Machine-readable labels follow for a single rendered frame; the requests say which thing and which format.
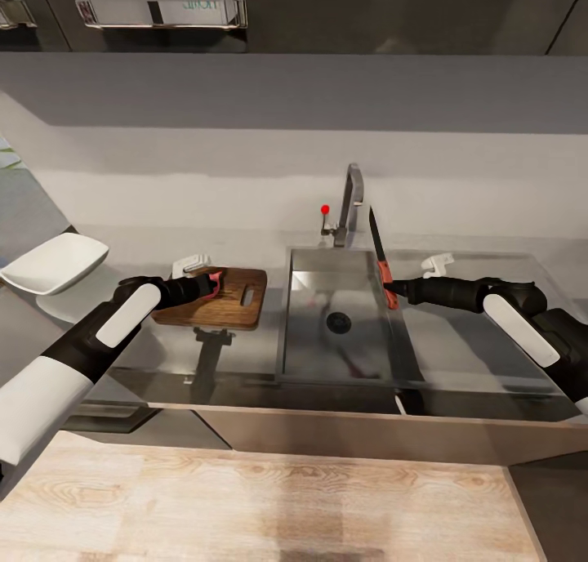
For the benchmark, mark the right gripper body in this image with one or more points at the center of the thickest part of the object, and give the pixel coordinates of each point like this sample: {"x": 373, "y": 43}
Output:
{"x": 436, "y": 290}

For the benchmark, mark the parer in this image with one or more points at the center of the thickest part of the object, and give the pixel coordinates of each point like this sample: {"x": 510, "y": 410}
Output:
{"x": 383, "y": 265}

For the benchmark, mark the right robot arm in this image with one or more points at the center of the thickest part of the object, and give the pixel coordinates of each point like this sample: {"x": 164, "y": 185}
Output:
{"x": 553, "y": 339}

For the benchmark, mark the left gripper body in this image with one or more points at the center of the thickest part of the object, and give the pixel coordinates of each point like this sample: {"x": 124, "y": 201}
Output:
{"x": 194, "y": 288}

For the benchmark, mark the cutting board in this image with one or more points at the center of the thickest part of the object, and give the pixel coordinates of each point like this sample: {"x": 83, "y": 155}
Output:
{"x": 226, "y": 307}

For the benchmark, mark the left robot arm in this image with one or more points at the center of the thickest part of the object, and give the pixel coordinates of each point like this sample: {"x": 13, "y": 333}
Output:
{"x": 35, "y": 404}

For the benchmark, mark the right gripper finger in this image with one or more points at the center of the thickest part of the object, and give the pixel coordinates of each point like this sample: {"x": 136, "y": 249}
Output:
{"x": 400, "y": 288}

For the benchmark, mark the vidalia onion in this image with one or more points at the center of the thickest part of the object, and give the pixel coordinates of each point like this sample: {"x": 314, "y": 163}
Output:
{"x": 215, "y": 277}

